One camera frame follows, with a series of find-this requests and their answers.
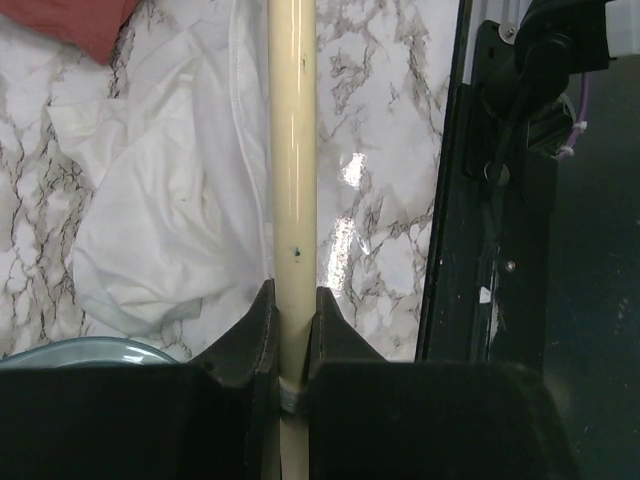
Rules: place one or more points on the clear blue plastic bin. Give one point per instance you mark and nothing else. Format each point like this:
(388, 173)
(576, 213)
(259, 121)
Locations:
(88, 351)

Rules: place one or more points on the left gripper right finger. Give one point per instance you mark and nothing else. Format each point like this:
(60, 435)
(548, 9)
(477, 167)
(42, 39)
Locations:
(374, 419)

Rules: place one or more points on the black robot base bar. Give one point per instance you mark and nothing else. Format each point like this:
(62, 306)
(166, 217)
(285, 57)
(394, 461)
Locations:
(485, 290)

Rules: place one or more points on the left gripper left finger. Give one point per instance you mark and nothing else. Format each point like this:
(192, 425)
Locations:
(213, 417)

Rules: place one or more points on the red graphic tank top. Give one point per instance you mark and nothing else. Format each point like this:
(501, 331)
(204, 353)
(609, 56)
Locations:
(91, 25)

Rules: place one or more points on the cream wooden hanger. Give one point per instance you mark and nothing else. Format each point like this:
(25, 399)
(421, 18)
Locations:
(293, 141)

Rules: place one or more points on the white tank top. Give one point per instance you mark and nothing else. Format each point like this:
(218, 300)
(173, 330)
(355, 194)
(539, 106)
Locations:
(180, 172)

